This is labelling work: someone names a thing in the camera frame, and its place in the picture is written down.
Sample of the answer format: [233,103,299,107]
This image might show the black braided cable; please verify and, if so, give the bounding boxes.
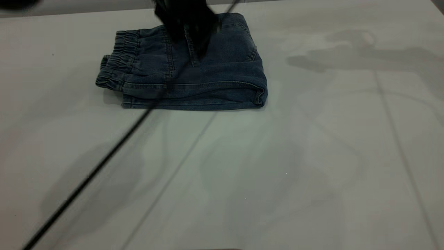
[23,0,240,250]

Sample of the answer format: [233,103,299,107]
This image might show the blue faded denim pants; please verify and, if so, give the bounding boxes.
[95,12,268,111]

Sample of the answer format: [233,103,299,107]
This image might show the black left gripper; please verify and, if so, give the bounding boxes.
[154,0,222,59]

